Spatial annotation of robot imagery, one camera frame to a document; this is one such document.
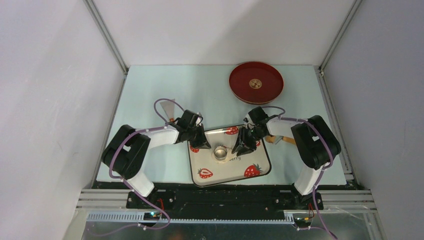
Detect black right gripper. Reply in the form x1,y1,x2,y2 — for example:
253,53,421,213
231,126,266,157

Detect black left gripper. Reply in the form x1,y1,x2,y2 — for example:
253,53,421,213
186,123,210,150

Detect wooden dough roller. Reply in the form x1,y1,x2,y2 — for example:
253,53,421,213
265,135,296,145

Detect round steel dough cutter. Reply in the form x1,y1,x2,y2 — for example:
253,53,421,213
213,145,228,161

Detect white strawberry print tray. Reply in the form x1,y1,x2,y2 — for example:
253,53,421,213
188,125,272,187

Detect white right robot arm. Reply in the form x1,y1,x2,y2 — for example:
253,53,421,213
232,106,342,209

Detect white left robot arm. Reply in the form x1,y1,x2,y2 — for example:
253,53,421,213
101,110,211,208

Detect round dark red tray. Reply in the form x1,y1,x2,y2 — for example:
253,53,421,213
228,61,285,105

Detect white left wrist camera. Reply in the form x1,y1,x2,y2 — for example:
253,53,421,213
194,112,204,127

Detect steel scraper orange handle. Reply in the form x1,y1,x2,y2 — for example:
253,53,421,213
160,99,176,122

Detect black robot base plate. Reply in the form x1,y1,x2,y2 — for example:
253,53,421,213
126,189,324,221

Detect right aluminium corner post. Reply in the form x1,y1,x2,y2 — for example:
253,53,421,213
318,0,363,72

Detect aluminium corner post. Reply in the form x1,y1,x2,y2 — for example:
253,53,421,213
318,0,363,72
82,0,129,75

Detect aluminium frame rail front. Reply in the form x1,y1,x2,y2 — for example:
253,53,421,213
72,189,387,240

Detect grey slotted cable duct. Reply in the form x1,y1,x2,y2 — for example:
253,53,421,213
86,211,296,225

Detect left aluminium corner post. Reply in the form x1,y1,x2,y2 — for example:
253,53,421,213
82,0,129,75

